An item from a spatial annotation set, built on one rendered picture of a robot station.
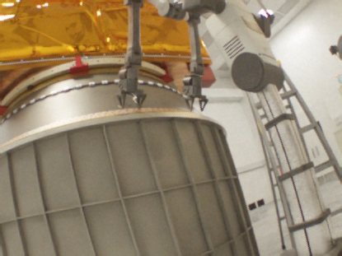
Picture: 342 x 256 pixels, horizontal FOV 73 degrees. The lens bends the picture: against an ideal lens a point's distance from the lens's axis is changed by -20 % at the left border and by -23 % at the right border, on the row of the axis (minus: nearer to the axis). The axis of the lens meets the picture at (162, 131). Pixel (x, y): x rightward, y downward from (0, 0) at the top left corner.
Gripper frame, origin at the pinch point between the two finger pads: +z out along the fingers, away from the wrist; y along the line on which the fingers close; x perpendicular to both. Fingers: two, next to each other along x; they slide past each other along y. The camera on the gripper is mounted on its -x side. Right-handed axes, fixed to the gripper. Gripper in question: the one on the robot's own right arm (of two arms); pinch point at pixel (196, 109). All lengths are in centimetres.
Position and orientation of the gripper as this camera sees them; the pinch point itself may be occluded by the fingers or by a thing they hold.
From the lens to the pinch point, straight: 171.3
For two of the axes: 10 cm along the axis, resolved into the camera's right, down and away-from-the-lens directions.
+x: 6.2, 1.0, -7.8
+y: -7.8, 0.2, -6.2
